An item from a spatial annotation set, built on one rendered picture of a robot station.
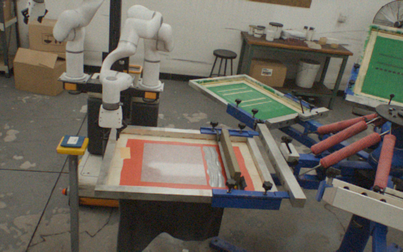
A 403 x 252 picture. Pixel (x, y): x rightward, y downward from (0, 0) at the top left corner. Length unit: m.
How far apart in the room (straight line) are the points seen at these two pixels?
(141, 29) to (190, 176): 0.71
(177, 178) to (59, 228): 1.36
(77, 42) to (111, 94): 0.63
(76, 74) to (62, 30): 0.28
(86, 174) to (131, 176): 1.21
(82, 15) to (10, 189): 1.71
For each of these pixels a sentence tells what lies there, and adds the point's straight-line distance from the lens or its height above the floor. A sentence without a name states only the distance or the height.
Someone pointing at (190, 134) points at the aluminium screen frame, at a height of 0.98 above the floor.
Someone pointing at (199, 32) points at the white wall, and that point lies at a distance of 5.45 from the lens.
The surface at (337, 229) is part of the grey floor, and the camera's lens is 3.28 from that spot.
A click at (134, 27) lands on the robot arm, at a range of 1.70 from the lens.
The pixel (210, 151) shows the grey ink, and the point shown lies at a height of 0.96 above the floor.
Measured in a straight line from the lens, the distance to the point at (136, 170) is 1.71.
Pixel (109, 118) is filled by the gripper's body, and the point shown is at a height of 1.18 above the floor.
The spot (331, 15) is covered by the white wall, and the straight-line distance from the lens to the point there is 5.92.
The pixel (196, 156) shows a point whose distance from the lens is 1.86.
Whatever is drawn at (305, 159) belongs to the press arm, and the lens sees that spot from 1.88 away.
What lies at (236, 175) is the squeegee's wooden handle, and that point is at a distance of 1.61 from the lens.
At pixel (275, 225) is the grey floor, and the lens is 3.07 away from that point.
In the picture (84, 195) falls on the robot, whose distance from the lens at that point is 2.88.
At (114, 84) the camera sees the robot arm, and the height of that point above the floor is 1.35.
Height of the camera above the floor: 1.92
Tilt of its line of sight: 25 degrees down
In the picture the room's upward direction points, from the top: 9 degrees clockwise
